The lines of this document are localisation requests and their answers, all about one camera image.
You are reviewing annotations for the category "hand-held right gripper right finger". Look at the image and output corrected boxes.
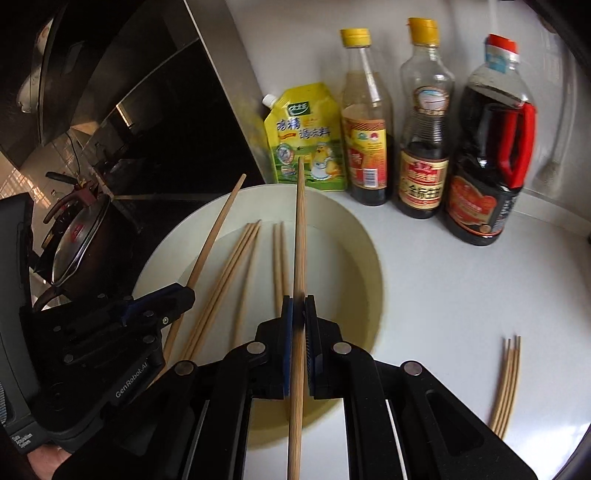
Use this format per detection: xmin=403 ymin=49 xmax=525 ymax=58
xmin=304 ymin=295 xmax=539 ymax=480

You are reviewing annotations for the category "person's left hand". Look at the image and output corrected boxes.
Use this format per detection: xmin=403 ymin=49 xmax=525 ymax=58
xmin=25 ymin=444 xmax=74 ymax=480

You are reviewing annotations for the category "pale vinegar bottle yellow cap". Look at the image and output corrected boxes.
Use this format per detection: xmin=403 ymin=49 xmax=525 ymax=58
xmin=339 ymin=28 xmax=394 ymax=207

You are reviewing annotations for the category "silver pot lid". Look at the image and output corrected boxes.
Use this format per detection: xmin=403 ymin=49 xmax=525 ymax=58
xmin=51 ymin=178 xmax=112 ymax=285

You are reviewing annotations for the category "dark sauce bottle yellow cap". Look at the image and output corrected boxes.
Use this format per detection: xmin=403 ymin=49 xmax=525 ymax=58
xmin=396 ymin=17 xmax=455 ymax=219

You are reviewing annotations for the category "bundle of wooden chopsticks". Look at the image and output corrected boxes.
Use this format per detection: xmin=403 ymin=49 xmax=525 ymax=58
xmin=488 ymin=335 xmax=522 ymax=438

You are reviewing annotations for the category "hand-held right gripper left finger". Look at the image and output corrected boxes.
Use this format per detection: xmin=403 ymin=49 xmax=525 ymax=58
xmin=53 ymin=295 xmax=296 ymax=480

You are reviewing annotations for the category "yellow seasoning pouch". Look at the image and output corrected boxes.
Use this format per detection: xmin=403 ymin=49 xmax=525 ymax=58
xmin=262 ymin=82 xmax=348 ymax=192

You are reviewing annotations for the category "white round plate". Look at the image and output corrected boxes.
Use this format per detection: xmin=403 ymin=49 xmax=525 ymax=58
xmin=131 ymin=185 xmax=385 ymax=450

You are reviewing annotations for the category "large soy bottle red handle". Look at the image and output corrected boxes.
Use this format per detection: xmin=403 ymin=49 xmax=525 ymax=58
xmin=444 ymin=33 xmax=539 ymax=247

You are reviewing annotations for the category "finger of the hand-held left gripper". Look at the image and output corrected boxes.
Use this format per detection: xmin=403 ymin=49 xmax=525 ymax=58
xmin=137 ymin=286 xmax=196 ymax=327
xmin=120 ymin=282 xmax=184 ymax=325

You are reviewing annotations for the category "dark cooking pot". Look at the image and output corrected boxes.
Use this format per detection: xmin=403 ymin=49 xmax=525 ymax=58
xmin=45 ymin=171 xmax=140 ymax=302

